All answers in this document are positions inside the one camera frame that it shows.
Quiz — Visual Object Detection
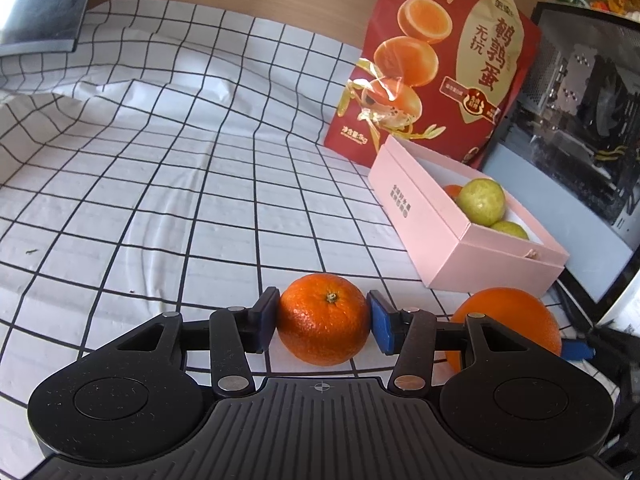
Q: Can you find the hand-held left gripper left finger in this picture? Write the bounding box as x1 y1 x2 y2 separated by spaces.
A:
95 287 280 397

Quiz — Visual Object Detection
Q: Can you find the large orange tangerine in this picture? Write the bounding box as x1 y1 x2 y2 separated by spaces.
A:
446 287 563 373

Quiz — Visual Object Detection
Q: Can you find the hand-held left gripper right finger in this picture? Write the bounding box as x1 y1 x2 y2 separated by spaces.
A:
367 290 556 397

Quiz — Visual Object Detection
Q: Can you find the black framed monitor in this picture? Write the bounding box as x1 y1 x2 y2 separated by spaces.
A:
482 1 640 333

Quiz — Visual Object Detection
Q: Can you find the pink cardboard box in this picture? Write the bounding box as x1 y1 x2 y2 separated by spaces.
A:
369 136 570 306

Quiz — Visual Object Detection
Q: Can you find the yellow-green citrus fruit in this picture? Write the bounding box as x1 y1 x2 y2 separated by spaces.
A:
490 220 530 241
456 178 506 227

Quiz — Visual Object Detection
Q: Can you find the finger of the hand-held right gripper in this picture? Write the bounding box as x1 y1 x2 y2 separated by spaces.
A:
562 340 596 362

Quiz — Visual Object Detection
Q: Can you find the red snack bag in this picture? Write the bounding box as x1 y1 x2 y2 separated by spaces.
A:
324 0 542 171

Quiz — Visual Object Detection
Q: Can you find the flat monitor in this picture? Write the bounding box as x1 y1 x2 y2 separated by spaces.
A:
0 0 103 57

